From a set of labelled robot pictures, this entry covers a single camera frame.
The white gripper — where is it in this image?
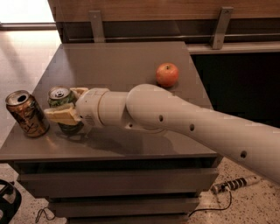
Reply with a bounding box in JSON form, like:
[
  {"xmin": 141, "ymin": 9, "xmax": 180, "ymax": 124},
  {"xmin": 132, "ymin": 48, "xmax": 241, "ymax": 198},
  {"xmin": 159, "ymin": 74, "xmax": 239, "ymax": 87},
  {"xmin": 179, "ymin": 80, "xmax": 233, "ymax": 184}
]
[{"xmin": 44, "ymin": 87, "xmax": 109, "ymax": 128}]

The green soda can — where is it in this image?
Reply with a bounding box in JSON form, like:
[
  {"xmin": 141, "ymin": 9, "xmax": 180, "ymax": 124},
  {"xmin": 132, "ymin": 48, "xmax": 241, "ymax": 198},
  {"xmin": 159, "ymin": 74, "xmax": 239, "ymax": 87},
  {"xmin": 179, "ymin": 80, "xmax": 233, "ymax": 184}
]
[{"xmin": 48, "ymin": 86, "xmax": 84, "ymax": 135}]

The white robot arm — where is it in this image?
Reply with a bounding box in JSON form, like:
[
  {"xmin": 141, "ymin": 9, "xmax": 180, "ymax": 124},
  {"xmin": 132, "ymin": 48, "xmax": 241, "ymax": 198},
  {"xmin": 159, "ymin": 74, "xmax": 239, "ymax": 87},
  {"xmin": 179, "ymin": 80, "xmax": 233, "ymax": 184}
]
[{"xmin": 44, "ymin": 84, "xmax": 280, "ymax": 184}]

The orange soda can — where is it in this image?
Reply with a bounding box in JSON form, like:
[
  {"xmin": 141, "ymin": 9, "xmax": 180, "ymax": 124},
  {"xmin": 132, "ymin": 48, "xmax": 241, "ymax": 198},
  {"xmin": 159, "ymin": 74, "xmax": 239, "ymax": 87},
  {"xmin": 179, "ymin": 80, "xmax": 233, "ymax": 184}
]
[{"xmin": 5, "ymin": 90, "xmax": 50, "ymax": 137}]

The grey drawer cabinet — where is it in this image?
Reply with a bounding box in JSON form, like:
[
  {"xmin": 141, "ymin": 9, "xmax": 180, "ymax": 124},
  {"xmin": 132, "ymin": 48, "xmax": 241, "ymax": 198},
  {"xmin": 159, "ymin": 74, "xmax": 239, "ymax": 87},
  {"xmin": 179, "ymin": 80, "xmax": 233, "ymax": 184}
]
[{"xmin": 1, "ymin": 42, "xmax": 221, "ymax": 224}]

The red apple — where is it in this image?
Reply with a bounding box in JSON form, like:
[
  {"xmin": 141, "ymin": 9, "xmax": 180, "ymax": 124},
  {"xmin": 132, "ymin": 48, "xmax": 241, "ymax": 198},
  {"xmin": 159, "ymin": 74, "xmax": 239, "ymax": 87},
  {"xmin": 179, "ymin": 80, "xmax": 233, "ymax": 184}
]
[{"xmin": 156, "ymin": 63, "xmax": 179, "ymax": 88}]

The black chair base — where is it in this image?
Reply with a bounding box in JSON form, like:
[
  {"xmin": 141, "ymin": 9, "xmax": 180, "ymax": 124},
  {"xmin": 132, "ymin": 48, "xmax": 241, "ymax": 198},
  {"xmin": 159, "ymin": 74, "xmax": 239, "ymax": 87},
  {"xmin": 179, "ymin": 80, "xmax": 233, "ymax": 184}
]
[{"xmin": 0, "ymin": 179, "xmax": 22, "ymax": 224}]

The white power strip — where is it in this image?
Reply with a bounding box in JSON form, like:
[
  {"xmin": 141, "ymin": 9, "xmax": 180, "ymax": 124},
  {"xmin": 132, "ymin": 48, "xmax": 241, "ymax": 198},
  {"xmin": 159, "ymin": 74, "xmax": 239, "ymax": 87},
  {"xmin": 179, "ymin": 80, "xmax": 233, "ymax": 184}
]
[{"xmin": 211, "ymin": 175, "xmax": 261, "ymax": 194}]

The left metal wall bracket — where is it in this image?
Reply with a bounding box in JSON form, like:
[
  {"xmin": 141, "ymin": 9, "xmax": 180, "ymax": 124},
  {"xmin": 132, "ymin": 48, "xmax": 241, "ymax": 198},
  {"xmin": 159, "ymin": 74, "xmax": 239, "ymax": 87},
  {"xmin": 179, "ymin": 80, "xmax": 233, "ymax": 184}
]
[{"xmin": 88, "ymin": 10, "xmax": 105, "ymax": 43}]

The metal wall bracket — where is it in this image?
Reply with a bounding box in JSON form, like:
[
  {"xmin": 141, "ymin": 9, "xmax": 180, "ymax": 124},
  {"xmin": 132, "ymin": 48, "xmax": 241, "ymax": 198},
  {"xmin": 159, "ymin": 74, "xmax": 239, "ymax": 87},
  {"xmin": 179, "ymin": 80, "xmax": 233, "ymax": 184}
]
[
  {"xmin": 88, "ymin": 10, "xmax": 105, "ymax": 43},
  {"xmin": 211, "ymin": 6, "xmax": 234, "ymax": 50}
]

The thin black floor cable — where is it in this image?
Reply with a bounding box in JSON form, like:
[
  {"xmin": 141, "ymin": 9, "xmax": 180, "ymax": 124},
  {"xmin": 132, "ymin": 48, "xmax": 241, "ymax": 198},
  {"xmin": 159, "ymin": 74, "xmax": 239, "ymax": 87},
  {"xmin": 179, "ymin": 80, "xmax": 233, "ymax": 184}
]
[{"xmin": 34, "ymin": 206, "xmax": 56, "ymax": 224}]

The right metal wall bracket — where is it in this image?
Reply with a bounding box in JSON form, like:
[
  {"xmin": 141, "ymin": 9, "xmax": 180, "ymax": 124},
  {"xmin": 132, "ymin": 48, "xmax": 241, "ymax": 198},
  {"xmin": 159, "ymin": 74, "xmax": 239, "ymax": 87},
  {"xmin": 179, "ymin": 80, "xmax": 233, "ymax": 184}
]
[{"xmin": 211, "ymin": 6, "xmax": 234, "ymax": 50}]

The black power cable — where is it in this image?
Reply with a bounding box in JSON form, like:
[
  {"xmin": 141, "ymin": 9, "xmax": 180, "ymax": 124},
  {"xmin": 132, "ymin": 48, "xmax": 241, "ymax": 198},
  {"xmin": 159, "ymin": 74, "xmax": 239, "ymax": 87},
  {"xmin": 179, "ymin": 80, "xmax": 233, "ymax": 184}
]
[{"xmin": 188, "ymin": 189, "xmax": 234, "ymax": 218}]

